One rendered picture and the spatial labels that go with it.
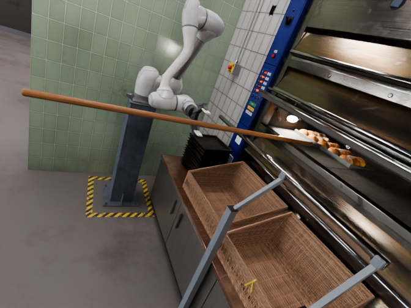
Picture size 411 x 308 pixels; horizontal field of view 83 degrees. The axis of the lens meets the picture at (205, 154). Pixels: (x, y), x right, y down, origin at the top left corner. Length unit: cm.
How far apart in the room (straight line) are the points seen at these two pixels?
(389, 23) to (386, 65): 21
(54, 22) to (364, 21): 204
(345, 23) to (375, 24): 17
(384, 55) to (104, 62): 196
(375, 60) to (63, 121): 234
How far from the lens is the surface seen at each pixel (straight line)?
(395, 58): 148
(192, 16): 166
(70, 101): 113
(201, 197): 156
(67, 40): 229
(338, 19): 174
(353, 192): 143
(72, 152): 263
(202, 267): 138
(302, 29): 190
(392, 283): 140
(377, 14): 162
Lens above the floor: 157
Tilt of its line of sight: 24 degrees down
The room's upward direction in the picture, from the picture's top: 21 degrees clockwise
